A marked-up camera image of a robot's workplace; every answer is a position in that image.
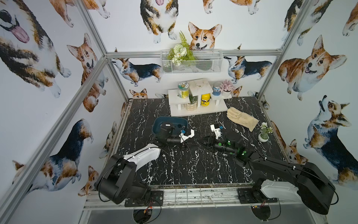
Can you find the teal plastic storage box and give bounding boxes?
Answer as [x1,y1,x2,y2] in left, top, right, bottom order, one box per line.
[152,116,188,135]

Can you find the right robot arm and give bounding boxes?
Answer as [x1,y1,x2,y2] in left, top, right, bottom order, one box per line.
[199,136,336,215]

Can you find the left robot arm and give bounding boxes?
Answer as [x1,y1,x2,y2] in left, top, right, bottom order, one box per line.
[95,121,190,206]

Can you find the beige work glove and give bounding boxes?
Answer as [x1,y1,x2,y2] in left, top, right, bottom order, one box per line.
[227,107,259,132]

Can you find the small potted white flower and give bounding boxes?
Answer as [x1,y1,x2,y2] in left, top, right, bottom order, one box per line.
[258,122,273,142]

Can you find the woven pot green plant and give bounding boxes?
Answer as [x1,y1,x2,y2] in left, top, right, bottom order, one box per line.
[185,94,198,111]

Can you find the white tiered display shelf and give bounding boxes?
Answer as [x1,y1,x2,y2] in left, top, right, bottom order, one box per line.
[168,78,232,117]

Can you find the green label tin can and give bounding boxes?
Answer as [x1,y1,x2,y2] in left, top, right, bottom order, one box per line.
[178,82,189,99]

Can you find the yellow can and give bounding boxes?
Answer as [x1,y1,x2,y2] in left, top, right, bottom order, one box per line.
[200,93,211,106]

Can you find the pink flower pot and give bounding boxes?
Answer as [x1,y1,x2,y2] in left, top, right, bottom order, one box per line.
[220,80,235,98]

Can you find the artificial green white flowers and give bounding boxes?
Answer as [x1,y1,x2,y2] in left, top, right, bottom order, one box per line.
[167,31,196,66]

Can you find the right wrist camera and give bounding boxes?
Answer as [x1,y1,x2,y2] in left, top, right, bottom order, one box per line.
[210,124,223,140]

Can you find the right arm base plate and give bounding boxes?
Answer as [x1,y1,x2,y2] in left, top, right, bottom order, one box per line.
[237,188,278,204]

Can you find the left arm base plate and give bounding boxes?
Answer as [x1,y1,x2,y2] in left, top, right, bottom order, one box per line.
[125,190,164,207]

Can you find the white wire wall basket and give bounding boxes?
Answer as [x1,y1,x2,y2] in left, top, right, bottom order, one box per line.
[160,49,223,74]

